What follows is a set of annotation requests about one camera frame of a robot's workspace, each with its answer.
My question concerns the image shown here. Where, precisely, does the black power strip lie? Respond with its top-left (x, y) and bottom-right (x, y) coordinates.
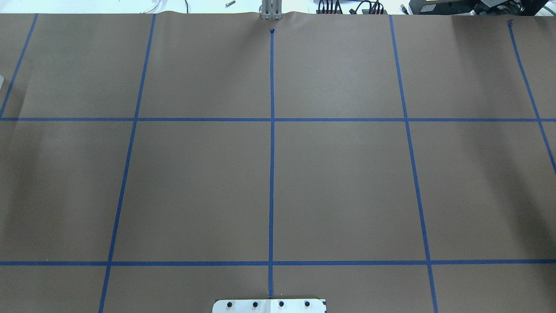
top-left (311, 0), bottom-right (388, 15)

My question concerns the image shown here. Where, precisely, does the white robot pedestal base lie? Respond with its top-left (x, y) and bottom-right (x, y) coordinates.
top-left (212, 298), bottom-right (327, 313)

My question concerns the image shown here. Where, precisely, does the black laptop computer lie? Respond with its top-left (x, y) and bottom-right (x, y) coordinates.
top-left (408, 0), bottom-right (548, 16)

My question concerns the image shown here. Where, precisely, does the aluminium frame post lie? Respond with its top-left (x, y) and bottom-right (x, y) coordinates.
top-left (259, 0), bottom-right (283, 20)

